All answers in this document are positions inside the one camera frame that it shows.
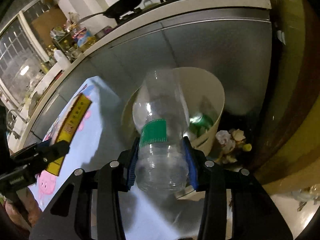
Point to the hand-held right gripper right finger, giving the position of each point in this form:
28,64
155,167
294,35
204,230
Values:
190,162

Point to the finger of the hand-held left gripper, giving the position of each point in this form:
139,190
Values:
30,151
52,155

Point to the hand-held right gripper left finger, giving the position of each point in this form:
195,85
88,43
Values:
132,165

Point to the yellow snack packet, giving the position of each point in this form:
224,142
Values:
75,115

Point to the clear plastic bottle green label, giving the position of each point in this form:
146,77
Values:
160,105

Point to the beige plastic waste bin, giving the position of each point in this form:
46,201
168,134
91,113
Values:
200,87

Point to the person's left hand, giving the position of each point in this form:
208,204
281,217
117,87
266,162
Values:
22,210

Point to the metal sink faucet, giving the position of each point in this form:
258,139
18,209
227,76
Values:
15,117

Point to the blue cartoon printed tablecloth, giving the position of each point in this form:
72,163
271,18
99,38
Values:
87,142

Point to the green drink can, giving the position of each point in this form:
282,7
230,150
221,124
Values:
202,123

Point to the black garbage bag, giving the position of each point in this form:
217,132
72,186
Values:
237,120

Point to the white plastic jug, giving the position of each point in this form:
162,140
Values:
62,59

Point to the barred kitchen window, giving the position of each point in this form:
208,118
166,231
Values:
17,55

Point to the group of condiment bottles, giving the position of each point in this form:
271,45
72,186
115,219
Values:
72,37

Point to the grey kitchen cabinet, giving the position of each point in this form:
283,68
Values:
200,42

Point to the brown cardboard sheet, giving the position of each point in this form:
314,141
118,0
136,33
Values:
47,22

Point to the small metal pot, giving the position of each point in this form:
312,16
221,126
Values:
103,32

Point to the black frying pan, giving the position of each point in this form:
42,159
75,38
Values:
125,5

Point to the wooden door frame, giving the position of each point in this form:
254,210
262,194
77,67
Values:
295,105

